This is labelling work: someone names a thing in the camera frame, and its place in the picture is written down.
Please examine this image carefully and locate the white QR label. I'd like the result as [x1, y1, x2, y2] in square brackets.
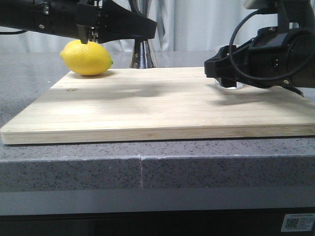
[281, 213, 315, 233]

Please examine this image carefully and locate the black board handle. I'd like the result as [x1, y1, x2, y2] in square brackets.
[290, 88, 304, 97]

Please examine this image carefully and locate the yellow lemon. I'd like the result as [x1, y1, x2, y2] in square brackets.
[60, 40, 113, 76]

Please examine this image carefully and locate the steel double jigger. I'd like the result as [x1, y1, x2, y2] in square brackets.
[128, 0, 157, 69]

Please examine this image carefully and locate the glass beaker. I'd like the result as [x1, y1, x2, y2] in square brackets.
[215, 45, 244, 90]

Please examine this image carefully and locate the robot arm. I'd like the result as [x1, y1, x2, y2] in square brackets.
[0, 0, 157, 44]
[204, 0, 315, 91]

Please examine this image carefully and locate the grey curtain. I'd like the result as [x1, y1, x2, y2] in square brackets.
[0, 0, 251, 53]

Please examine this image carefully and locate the wooden cutting board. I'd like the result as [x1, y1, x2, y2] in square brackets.
[0, 67, 315, 145]

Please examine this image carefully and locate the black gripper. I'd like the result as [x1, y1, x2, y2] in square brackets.
[32, 0, 157, 44]
[204, 27, 315, 89]

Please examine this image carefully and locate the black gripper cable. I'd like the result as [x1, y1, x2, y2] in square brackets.
[228, 8, 315, 82]

